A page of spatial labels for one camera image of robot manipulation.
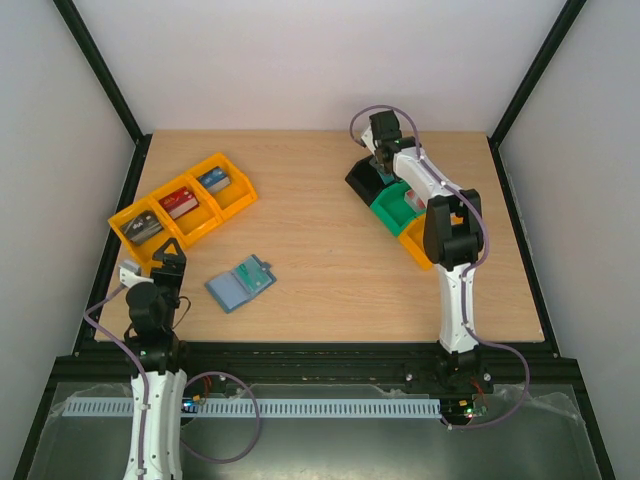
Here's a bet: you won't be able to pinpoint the orange triple bin left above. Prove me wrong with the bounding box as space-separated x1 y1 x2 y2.
108 153 258 272

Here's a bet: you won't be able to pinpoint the blue cards stack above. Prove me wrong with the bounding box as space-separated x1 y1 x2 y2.
197 167 231 194

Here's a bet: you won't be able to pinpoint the red white april cards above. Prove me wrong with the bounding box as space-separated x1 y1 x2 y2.
404 190 426 212

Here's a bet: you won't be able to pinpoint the black storage bin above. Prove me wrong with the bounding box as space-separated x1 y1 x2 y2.
345 155 396 206

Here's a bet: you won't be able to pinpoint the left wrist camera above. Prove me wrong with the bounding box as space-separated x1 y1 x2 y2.
118 260 145 288

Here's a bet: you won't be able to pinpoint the black frame post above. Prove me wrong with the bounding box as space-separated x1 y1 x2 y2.
488 0 587 146
52 0 151 146

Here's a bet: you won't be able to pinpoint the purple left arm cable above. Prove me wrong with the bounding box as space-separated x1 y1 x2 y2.
83 284 151 480

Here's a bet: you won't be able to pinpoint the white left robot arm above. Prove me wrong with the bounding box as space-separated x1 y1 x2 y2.
120 238 187 479

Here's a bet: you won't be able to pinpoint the black frame post left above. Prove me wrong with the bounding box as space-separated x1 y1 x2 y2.
52 0 151 146

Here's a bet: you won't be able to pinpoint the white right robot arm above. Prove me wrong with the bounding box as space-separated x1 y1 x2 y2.
361 105 486 392

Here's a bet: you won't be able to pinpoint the black VIP cards stack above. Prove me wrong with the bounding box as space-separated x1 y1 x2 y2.
121 210 163 246

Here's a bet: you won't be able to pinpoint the red cards stack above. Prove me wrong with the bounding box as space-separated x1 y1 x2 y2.
158 187 199 220

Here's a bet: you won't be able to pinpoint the black frame post right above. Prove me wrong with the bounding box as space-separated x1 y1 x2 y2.
488 0 587 146

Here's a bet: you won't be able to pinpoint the green storage bin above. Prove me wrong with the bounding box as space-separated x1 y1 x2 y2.
370 182 425 237

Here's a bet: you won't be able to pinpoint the blue card holder wallet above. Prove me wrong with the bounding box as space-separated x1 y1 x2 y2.
204 254 277 314

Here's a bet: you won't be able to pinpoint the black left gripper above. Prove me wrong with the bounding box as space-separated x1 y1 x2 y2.
150 238 187 330

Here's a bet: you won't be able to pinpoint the white slotted cable duct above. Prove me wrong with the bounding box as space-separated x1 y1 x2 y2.
62 397 441 419

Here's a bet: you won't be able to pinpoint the orange storage bin right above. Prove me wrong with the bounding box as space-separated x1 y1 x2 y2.
398 213 433 271

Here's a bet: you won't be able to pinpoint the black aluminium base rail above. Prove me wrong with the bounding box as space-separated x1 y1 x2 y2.
54 340 576 391

